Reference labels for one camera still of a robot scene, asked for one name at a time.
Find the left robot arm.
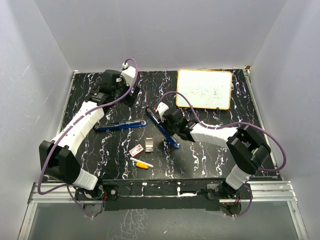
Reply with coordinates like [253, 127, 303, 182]
[39, 66, 139, 200]

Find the yellow marker cap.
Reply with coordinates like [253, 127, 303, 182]
[136, 162, 149, 170]

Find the small whiteboard orange frame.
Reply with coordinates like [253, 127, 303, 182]
[176, 69, 233, 110]

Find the white marker pen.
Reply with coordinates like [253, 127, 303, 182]
[130, 157, 154, 168]

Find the staple tray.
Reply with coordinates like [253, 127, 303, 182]
[144, 137, 154, 153]

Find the purple cable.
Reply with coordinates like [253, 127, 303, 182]
[37, 57, 140, 220]
[156, 91, 288, 218]

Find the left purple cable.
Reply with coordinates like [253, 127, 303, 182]
[37, 57, 140, 220]

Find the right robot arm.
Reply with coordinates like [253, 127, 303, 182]
[156, 106, 271, 199]

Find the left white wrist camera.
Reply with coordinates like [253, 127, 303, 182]
[121, 63, 136, 86]

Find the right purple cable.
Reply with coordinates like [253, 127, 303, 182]
[156, 91, 288, 218]

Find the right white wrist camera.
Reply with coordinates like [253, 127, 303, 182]
[155, 102, 169, 122]

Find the red white staple box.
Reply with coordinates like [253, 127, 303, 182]
[129, 144, 144, 157]

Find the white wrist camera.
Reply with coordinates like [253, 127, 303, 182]
[121, 63, 136, 86]
[155, 102, 169, 122]

